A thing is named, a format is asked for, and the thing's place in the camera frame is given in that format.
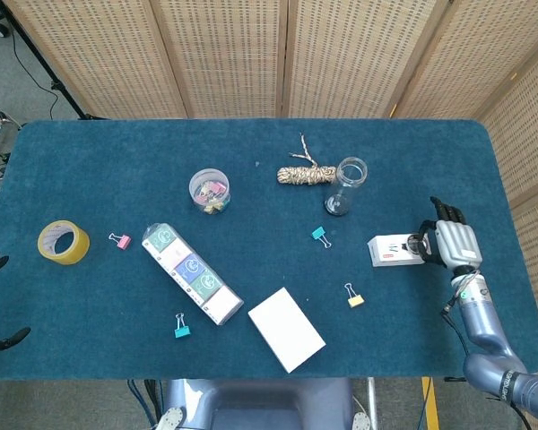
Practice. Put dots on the blue-grey robot torso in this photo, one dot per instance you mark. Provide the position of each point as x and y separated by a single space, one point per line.
260 405

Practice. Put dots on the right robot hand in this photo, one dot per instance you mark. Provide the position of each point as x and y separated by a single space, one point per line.
459 242

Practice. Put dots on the wicker folding screen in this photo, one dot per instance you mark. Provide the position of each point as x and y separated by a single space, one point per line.
233 58

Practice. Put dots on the blue carpet table mat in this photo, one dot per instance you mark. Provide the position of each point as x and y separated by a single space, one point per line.
260 264

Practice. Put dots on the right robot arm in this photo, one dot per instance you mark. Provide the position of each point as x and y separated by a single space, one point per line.
484 331

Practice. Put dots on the yellow binder clip in jar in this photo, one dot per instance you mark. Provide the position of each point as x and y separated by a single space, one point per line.
213 208

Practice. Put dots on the clear glass jar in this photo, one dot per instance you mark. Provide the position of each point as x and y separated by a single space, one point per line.
346 186

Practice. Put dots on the pink binder clip in jar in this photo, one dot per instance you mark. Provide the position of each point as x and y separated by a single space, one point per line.
213 187

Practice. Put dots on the white printed product box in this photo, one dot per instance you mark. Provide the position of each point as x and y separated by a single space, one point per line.
385 253

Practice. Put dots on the long clear packaged box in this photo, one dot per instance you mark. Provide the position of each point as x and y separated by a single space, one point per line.
190 269

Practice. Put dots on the clear round plastic jar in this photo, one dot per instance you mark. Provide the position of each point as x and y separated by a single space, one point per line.
208 179

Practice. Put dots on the plain white box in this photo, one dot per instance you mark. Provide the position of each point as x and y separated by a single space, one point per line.
287 329

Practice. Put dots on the yellow packing tape roll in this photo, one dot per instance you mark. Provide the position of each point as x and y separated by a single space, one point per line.
78 251

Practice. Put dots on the black stand leg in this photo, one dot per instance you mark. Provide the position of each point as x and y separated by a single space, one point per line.
49 71

